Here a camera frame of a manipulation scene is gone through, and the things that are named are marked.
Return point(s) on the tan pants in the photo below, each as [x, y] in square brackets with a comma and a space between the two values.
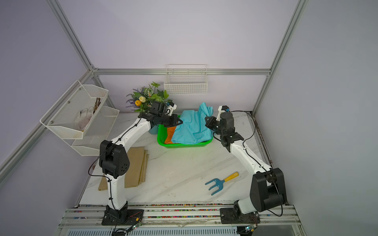
[136, 174]

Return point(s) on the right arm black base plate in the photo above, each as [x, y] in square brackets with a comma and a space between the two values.
[232, 216]

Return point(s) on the orange pants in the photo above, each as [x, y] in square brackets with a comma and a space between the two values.
[170, 133]

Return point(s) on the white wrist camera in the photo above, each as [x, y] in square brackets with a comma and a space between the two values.
[171, 107]
[222, 109]

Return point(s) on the white wire wall basket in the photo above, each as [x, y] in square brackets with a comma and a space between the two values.
[186, 79]

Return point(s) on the white mesh two-tier shelf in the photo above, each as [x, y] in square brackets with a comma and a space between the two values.
[81, 118]

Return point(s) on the green plastic basket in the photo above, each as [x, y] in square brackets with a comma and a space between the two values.
[163, 134]

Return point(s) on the teal yellow garden fork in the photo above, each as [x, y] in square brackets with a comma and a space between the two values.
[219, 183]

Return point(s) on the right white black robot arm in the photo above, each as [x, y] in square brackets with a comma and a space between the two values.
[268, 185]

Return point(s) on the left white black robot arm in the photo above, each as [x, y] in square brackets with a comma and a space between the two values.
[114, 161]

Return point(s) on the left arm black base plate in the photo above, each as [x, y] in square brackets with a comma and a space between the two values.
[122, 217]

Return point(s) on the artificial plant in teal vase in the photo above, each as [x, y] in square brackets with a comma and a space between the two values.
[141, 100]

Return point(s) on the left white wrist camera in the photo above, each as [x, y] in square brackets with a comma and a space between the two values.
[171, 107]

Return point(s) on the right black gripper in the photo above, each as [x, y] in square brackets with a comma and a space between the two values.
[209, 124]

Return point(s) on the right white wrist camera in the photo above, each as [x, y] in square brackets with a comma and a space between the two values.
[222, 109]

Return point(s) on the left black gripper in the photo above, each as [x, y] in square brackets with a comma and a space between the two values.
[173, 118]

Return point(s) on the teal pants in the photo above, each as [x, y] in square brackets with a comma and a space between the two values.
[193, 129]

